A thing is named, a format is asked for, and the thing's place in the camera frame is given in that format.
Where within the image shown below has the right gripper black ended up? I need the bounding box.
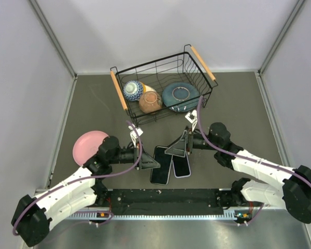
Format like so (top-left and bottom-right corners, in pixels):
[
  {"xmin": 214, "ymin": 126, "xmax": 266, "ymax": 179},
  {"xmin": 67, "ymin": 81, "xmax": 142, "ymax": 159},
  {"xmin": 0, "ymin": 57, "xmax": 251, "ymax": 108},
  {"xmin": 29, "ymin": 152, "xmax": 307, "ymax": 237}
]
[{"xmin": 166, "ymin": 126, "xmax": 220, "ymax": 157}]

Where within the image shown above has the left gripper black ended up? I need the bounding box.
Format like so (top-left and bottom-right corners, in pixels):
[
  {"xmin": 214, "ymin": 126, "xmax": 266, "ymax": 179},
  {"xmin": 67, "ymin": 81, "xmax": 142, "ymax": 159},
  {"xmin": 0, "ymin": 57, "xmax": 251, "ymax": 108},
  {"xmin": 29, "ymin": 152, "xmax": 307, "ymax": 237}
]
[{"xmin": 109, "ymin": 141, "xmax": 160, "ymax": 170}]

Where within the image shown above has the black screen smartphone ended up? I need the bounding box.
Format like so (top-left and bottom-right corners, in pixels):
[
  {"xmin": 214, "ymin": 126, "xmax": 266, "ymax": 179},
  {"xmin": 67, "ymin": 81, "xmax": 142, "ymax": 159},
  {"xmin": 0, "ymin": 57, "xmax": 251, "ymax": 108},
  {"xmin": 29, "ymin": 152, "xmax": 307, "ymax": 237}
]
[{"xmin": 172, "ymin": 154, "xmax": 191, "ymax": 177}]

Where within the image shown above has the black phone case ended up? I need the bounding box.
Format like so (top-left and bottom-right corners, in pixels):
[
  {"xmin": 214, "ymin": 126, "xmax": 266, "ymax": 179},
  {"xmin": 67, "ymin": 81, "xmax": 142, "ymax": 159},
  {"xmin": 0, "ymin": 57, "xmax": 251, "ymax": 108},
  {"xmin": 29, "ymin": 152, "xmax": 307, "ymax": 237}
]
[{"xmin": 150, "ymin": 146, "xmax": 173, "ymax": 185}]

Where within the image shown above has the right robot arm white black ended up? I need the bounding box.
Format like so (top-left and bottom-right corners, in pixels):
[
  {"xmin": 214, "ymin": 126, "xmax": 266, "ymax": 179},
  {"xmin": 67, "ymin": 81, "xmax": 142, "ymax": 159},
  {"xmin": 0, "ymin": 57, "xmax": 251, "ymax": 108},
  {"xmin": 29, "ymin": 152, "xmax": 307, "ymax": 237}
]
[{"xmin": 165, "ymin": 122, "xmax": 311, "ymax": 224}]

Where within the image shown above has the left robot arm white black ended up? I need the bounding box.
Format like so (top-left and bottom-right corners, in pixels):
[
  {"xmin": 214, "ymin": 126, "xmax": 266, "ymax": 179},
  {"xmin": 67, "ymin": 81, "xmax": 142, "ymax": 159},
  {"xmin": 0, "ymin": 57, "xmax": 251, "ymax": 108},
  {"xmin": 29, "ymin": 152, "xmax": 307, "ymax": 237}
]
[{"xmin": 11, "ymin": 136, "xmax": 160, "ymax": 247}]

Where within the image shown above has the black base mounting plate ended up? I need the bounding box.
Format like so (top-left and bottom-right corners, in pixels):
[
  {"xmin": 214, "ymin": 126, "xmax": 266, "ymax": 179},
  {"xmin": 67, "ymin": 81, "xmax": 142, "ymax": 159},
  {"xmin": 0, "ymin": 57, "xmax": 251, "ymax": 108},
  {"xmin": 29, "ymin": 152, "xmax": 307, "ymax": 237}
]
[{"xmin": 93, "ymin": 189, "xmax": 249, "ymax": 216}]

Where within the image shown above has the teal ceramic plate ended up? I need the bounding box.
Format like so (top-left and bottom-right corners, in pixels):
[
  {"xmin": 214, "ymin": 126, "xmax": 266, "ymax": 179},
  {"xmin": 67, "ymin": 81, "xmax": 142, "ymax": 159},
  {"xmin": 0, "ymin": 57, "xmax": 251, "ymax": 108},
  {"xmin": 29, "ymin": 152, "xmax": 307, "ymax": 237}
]
[{"xmin": 162, "ymin": 82, "xmax": 200, "ymax": 112}]

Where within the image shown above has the brown ceramic bowl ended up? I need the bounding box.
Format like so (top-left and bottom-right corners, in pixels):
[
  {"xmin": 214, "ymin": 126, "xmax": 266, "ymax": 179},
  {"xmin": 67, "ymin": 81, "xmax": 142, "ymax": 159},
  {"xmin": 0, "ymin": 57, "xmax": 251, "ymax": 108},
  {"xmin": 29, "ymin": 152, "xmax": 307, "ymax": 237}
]
[{"xmin": 139, "ymin": 91, "xmax": 162, "ymax": 114}]

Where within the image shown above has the pink plate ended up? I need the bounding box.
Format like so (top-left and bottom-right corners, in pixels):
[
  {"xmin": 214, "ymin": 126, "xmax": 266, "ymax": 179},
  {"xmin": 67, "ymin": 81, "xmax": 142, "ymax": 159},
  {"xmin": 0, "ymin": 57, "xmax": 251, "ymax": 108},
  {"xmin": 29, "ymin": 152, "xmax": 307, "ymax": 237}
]
[{"xmin": 73, "ymin": 131, "xmax": 108, "ymax": 167}]

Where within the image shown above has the yellow bowl in basket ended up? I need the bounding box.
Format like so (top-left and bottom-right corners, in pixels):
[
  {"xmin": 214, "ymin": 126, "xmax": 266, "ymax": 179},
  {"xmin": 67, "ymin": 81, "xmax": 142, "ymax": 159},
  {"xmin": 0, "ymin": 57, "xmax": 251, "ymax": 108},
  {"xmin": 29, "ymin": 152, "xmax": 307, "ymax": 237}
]
[{"xmin": 142, "ymin": 83, "xmax": 156, "ymax": 92}]

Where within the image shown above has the blue white patterned bowl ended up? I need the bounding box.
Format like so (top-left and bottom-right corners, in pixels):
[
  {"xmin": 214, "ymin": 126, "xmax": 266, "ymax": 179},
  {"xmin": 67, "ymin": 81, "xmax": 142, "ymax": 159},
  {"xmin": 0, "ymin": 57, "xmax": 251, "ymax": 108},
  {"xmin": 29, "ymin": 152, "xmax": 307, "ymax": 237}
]
[{"xmin": 123, "ymin": 80, "xmax": 145, "ymax": 101}]

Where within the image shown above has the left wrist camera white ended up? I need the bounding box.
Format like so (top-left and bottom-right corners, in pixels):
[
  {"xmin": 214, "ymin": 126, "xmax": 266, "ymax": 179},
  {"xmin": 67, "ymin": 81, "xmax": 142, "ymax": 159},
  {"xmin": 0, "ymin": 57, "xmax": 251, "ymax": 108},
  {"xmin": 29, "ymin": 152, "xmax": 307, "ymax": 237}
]
[{"xmin": 129, "ymin": 125, "xmax": 143, "ymax": 147}]

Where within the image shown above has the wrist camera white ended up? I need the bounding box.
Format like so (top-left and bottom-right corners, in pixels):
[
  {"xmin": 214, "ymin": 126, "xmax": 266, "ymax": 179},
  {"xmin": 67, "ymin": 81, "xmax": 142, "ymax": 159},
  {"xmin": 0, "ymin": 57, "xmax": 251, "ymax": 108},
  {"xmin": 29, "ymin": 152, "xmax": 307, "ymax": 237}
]
[
  {"xmin": 129, "ymin": 125, "xmax": 143, "ymax": 147},
  {"xmin": 185, "ymin": 109, "xmax": 198, "ymax": 132}
]

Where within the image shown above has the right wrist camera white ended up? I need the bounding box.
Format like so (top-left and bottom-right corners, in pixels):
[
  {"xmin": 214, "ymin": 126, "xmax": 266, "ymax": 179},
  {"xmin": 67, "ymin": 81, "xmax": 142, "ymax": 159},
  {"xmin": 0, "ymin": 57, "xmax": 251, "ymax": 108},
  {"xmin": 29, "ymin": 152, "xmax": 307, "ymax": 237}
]
[{"xmin": 185, "ymin": 109, "xmax": 198, "ymax": 132}]

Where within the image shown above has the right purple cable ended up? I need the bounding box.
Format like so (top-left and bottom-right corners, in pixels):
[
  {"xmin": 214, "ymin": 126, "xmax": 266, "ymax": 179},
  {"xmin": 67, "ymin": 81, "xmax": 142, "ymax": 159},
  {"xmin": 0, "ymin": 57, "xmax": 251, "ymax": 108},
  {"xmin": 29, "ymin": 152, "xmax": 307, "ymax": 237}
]
[{"xmin": 197, "ymin": 95, "xmax": 311, "ymax": 226}]

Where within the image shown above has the black wire dish basket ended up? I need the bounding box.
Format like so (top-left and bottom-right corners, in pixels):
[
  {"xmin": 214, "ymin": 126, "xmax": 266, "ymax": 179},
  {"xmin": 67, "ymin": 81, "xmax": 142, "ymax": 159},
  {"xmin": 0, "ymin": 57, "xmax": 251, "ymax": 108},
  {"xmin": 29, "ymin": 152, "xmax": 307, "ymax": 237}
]
[{"xmin": 110, "ymin": 47, "xmax": 217, "ymax": 126}]

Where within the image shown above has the aluminium frame rail front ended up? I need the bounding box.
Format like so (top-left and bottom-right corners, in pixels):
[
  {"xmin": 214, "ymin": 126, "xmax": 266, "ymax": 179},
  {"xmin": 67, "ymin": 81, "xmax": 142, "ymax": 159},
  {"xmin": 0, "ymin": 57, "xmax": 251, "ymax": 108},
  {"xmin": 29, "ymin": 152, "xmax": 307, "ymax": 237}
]
[{"xmin": 31, "ymin": 188, "xmax": 311, "ymax": 221}]

